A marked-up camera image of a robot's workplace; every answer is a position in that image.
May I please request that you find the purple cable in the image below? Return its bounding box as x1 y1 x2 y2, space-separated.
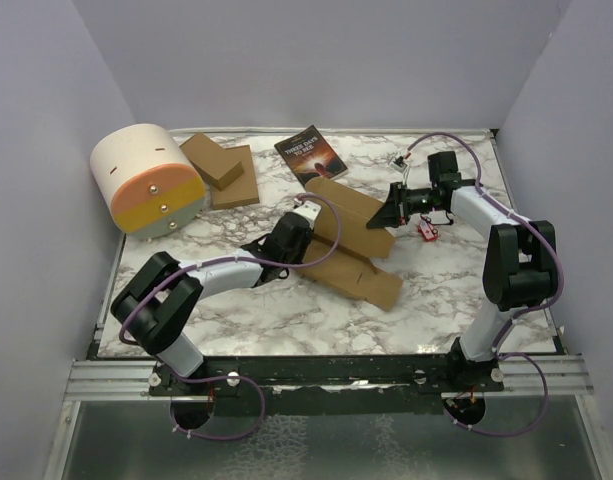
403 131 567 437
118 192 345 442

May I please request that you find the red toy ambulance car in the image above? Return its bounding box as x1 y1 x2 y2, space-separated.
417 215 439 242

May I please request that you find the cream orange cylindrical drawer unit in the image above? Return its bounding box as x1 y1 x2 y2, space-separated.
90 123 206 240

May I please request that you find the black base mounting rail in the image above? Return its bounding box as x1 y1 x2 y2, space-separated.
149 354 503 416

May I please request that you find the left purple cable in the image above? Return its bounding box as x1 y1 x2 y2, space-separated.
118 192 345 442

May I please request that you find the dark paperback book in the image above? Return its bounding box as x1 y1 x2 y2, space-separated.
274 125 348 186

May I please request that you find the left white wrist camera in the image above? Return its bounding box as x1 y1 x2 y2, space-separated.
293 198 321 229

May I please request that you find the folded brown cardboard box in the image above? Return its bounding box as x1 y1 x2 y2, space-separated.
180 133 244 191

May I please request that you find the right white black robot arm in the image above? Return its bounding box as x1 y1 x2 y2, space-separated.
366 151 559 391

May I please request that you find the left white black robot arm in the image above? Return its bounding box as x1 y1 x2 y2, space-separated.
110 203 317 395

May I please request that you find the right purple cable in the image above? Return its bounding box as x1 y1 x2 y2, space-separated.
403 131 567 437

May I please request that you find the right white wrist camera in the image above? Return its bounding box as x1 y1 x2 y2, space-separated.
389 154 410 184

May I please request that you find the flat brown cardboard box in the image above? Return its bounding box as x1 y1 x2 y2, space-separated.
211 145 260 210

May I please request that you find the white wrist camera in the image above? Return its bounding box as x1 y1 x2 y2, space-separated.
293 198 321 229
389 154 410 184

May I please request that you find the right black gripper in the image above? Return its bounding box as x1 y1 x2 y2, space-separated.
367 181 442 228

